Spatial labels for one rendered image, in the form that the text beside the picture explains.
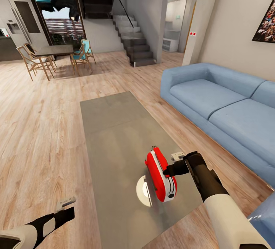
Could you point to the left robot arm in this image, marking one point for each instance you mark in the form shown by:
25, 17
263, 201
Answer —
31, 235

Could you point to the fixed window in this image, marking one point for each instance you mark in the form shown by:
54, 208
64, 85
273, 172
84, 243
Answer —
64, 22

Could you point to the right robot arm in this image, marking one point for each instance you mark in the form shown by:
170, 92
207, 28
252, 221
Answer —
232, 229

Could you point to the radio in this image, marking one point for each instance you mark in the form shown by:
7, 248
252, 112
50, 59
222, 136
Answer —
164, 185

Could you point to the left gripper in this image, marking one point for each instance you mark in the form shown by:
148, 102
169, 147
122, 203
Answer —
66, 215

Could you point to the sofa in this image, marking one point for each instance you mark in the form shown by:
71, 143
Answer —
237, 111

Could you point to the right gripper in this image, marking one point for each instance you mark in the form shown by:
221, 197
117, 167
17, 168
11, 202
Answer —
173, 170

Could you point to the picture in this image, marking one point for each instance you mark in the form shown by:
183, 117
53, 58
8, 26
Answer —
266, 30

